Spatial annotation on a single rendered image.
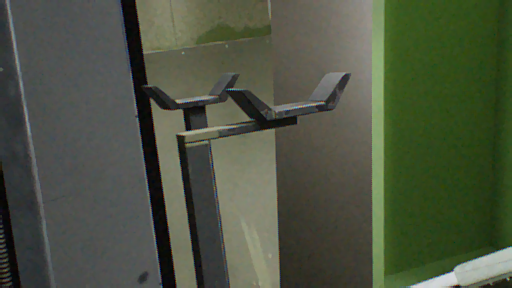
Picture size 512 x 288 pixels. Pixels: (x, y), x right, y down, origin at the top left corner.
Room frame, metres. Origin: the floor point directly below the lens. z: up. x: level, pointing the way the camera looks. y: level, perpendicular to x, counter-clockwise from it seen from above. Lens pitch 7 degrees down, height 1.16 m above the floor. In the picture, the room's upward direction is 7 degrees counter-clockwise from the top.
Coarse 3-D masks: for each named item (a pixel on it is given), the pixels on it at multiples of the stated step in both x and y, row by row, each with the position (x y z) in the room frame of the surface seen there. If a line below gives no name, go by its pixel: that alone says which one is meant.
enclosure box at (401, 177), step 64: (320, 0) 1.86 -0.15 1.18; (384, 0) 2.16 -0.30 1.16; (448, 0) 2.24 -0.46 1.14; (320, 64) 1.88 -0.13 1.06; (384, 64) 2.18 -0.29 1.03; (448, 64) 2.27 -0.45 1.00; (320, 128) 1.91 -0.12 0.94; (384, 128) 2.21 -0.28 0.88; (448, 128) 2.30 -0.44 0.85; (320, 192) 1.94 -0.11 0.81; (384, 192) 2.24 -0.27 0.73; (448, 192) 2.33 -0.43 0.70; (320, 256) 1.97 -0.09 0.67; (384, 256) 2.27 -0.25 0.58; (448, 256) 2.36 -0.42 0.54
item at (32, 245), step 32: (0, 0) 0.65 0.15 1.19; (0, 32) 0.65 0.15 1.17; (0, 64) 0.64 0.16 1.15; (0, 96) 0.64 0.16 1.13; (0, 128) 0.64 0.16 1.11; (0, 160) 0.64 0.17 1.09; (32, 160) 0.65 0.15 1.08; (0, 192) 0.65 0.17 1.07; (32, 192) 0.65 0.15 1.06; (0, 224) 0.64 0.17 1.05; (32, 224) 0.65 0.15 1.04; (0, 256) 0.64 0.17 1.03; (32, 256) 0.65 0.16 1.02
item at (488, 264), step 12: (504, 252) 1.68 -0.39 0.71; (468, 264) 1.74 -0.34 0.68; (480, 264) 1.71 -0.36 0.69; (492, 264) 1.70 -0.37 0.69; (504, 264) 1.68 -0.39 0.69; (444, 276) 1.80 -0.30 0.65; (456, 276) 1.76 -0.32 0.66; (468, 276) 1.73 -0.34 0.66; (480, 276) 1.72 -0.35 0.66; (492, 276) 1.70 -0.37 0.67; (504, 276) 1.68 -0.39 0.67
